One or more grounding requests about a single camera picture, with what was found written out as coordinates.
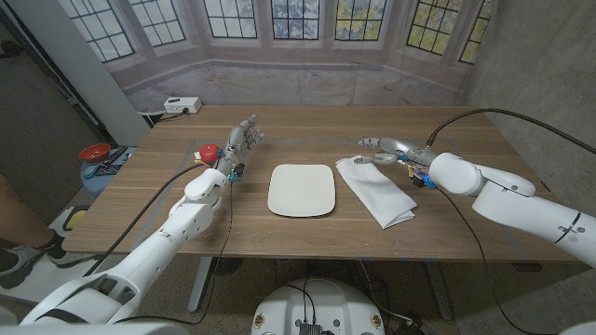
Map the grey and black shoe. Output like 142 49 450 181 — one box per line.
0 232 97 289

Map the white square plate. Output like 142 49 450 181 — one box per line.
266 163 337 219

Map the yellow and black floor object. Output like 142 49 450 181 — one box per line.
62 207 89 233

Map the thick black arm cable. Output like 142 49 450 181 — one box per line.
426 107 596 155
83 162 209 278

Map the teal handled tool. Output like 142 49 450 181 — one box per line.
82 164 117 180

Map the white floor cable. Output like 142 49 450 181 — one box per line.
358 260 415 326

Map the blue round stool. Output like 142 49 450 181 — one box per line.
79 146 137 196

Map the white power strip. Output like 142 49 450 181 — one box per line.
162 96 203 114

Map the printed window backdrop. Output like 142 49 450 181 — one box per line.
58 0 497 113

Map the black power strip cable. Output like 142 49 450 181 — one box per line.
151 107 190 126

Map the thin black left wrist cable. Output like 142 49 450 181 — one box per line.
114 180 234 327

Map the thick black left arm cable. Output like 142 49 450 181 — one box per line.
83 162 209 278

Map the black remote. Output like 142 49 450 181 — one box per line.
102 146 128 165

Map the white cloth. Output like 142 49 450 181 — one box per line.
334 154 418 230

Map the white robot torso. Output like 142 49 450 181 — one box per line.
251 277 386 335

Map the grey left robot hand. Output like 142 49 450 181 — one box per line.
214 114 265 181

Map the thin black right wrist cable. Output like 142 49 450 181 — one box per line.
435 185 560 335

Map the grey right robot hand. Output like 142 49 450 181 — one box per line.
353 136 439 168

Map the grey table leg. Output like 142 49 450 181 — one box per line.
423 260 455 321
187 256 215 314

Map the person's bare leg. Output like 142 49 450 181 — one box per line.
0 174 52 248

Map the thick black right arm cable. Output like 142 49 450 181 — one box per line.
426 107 596 155

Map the red apple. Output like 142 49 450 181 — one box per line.
198 142 221 164

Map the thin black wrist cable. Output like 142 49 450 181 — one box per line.
114 180 234 327
435 185 560 335

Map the red bowl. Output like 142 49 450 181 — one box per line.
77 142 112 163

